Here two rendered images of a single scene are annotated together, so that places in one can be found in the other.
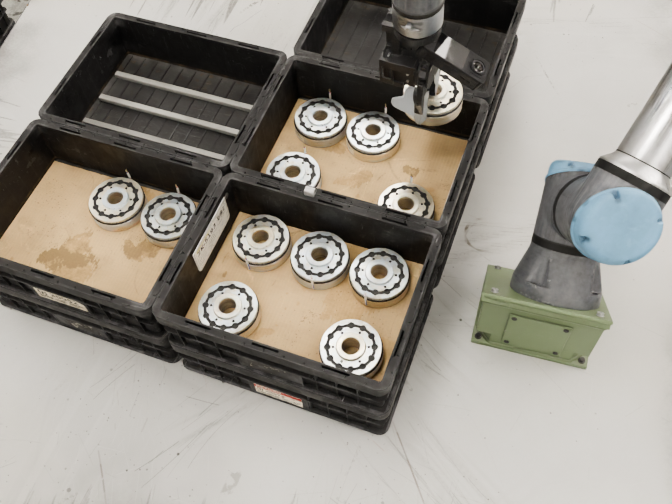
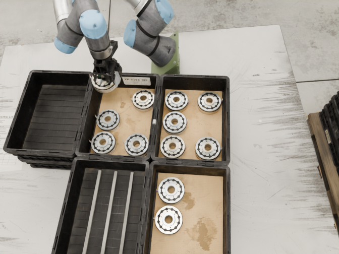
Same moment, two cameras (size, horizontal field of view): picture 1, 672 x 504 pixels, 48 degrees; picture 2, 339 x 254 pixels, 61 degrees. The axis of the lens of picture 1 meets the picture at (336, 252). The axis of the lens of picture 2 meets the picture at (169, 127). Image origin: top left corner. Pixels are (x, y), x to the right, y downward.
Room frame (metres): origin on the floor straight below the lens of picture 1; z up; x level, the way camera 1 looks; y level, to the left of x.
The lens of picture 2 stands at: (0.83, 0.56, 1.96)
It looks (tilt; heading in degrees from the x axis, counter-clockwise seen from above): 64 degrees down; 257
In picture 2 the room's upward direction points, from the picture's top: 8 degrees counter-clockwise
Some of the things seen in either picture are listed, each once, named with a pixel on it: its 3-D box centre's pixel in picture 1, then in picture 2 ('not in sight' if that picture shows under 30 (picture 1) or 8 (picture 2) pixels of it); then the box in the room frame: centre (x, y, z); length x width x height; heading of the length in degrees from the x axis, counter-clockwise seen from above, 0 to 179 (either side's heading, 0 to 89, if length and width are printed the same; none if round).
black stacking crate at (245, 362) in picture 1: (302, 290); (192, 122); (0.61, 0.06, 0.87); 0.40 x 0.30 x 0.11; 65
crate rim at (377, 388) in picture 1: (299, 275); (192, 116); (0.61, 0.06, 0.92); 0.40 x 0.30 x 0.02; 65
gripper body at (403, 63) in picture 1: (412, 49); (104, 64); (0.87, -0.15, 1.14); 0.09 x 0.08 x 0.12; 62
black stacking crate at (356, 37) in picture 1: (410, 46); (56, 116); (1.16, -0.19, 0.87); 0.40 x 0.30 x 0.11; 65
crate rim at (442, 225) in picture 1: (361, 138); (120, 113); (0.89, -0.07, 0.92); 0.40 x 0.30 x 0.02; 65
